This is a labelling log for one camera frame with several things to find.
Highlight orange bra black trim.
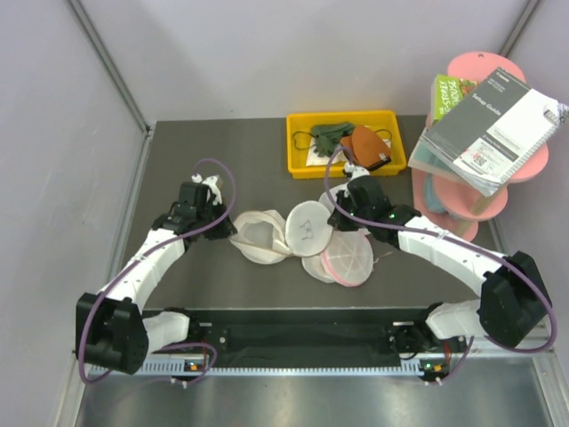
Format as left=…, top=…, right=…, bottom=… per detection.
left=341, top=125, right=391, bottom=172

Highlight dark green bra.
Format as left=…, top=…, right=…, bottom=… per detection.
left=293, top=122, right=356, bottom=157

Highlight white mesh laundry bag beige trim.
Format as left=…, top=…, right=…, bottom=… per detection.
left=229, top=200, right=333, bottom=265

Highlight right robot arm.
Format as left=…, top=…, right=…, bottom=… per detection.
left=325, top=174, right=557, bottom=354

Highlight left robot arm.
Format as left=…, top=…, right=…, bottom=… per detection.
left=75, top=174, right=236, bottom=375

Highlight beige bra in tray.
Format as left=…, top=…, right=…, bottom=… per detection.
left=305, top=150, right=347, bottom=167

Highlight mesh laundry bag pink trim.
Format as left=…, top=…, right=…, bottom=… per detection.
left=301, top=231, right=374, bottom=287

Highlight pink tiered shelf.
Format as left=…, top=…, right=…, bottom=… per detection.
left=411, top=52, right=549, bottom=241

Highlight yellow plastic tray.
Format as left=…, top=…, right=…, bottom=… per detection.
left=286, top=110, right=407, bottom=180

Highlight green storey house book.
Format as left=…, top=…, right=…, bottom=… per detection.
left=430, top=75, right=477, bottom=122

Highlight grey spiral setup guide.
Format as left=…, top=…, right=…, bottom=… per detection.
left=409, top=68, right=568, bottom=197

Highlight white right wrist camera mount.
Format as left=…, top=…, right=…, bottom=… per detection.
left=343, top=163, right=370, bottom=180

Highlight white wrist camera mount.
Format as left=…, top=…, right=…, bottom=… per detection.
left=343, top=163, right=370, bottom=180
left=191, top=173, right=223, bottom=205

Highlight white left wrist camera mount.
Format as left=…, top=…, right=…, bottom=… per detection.
left=191, top=173, right=223, bottom=205

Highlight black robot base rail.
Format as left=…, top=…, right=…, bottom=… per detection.
left=146, top=306, right=463, bottom=370

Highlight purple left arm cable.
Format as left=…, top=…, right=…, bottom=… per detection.
left=78, top=158, right=236, bottom=384

